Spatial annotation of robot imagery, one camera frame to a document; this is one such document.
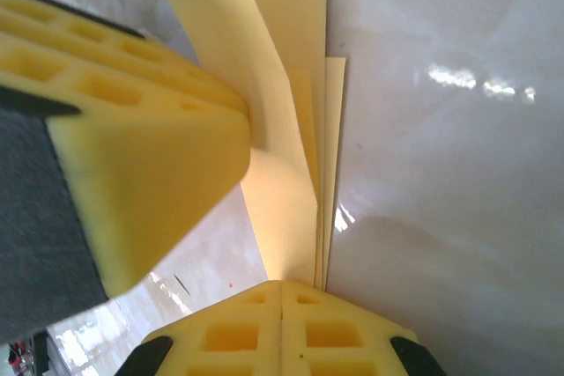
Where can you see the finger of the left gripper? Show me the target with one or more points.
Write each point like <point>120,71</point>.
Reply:
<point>154,173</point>
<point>176,68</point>

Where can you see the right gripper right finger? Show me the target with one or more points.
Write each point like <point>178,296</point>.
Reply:
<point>335,341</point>

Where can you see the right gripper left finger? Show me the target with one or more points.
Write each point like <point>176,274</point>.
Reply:
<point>233,341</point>

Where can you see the yellow paper sheet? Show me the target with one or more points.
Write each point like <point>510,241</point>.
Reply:
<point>282,19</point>

